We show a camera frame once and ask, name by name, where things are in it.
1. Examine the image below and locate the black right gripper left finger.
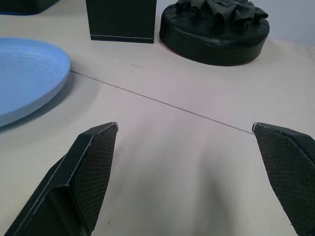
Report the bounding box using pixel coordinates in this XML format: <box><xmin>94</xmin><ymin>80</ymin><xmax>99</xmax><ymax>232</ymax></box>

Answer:
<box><xmin>0</xmin><ymin>121</ymin><xmax>119</xmax><ymax>236</ymax></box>

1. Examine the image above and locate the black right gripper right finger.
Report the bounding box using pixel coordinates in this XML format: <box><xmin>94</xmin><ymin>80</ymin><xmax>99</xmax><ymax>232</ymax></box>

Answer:
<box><xmin>252</xmin><ymin>121</ymin><xmax>315</xmax><ymax>236</ymax></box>

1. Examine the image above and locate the light blue plate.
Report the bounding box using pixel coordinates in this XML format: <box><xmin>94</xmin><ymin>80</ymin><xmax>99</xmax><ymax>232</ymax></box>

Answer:
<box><xmin>0</xmin><ymin>37</ymin><xmax>71</xmax><ymax>128</ymax></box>

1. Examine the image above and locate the round black leather cushion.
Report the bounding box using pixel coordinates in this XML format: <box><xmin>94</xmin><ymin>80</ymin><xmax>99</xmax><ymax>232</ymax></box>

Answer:
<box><xmin>159</xmin><ymin>3</ymin><xmax>271</xmax><ymax>67</ymax></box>

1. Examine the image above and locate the black stitched leather box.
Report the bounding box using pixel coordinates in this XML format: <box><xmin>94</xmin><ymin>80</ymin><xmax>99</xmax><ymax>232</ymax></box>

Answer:
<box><xmin>85</xmin><ymin>0</ymin><xmax>158</xmax><ymax>45</ymax></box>

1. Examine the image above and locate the crumpled black cloth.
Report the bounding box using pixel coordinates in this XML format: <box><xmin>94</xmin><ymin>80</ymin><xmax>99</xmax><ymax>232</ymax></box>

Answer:
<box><xmin>175</xmin><ymin>0</ymin><xmax>269</xmax><ymax>31</ymax></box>

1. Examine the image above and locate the dark tray with blue rim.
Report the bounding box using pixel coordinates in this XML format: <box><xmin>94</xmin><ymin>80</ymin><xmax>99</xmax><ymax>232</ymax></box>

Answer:
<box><xmin>0</xmin><ymin>0</ymin><xmax>60</xmax><ymax>16</ymax></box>

